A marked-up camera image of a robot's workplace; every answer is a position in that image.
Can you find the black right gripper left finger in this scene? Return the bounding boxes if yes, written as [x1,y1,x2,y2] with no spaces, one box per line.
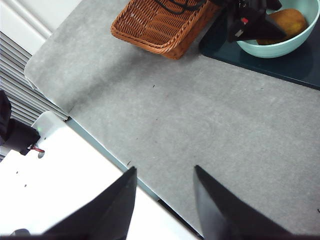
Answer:
[42,166,138,240]

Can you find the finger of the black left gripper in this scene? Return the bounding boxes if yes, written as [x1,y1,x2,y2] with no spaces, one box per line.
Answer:
[261,0,283,11]
[246,7,288,41]

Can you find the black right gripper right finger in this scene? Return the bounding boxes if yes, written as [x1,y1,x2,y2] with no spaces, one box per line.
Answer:
[194,164,293,240]

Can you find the teal ribbed bowl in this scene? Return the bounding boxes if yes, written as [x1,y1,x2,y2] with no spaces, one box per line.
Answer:
[236,0,320,59]

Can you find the dark rectangular tray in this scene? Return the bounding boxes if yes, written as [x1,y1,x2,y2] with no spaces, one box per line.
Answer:
[199,14,320,91]

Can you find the brown wicker basket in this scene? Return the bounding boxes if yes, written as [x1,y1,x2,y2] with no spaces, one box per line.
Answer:
[110,0,221,60]

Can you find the grey slatted grille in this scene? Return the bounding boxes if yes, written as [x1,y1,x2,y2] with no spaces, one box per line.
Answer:
[0,31,69,127]

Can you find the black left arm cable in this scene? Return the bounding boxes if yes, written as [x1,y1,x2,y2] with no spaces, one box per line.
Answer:
[154,0,208,15]

